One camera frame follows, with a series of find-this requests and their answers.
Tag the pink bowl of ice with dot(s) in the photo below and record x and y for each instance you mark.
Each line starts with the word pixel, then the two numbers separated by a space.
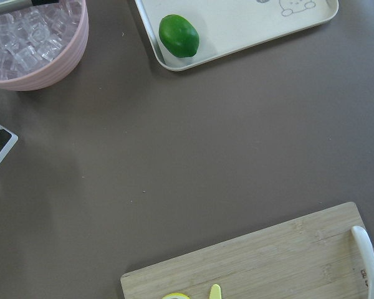
pixel 41 45

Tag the lemon slice stack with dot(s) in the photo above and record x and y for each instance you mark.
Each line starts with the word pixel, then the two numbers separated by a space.
pixel 176 296

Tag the green lime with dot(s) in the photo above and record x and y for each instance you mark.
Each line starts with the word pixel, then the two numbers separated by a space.
pixel 179 36

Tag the white ceramic spoon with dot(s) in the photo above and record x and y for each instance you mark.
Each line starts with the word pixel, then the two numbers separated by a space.
pixel 366 250

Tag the yellow plastic knife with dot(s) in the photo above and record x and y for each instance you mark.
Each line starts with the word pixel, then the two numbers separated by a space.
pixel 215 292

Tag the bamboo cutting board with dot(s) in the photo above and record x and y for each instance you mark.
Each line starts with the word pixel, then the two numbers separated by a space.
pixel 313 256

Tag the cream tray with bear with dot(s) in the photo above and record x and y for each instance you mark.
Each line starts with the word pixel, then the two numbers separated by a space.
pixel 226 27

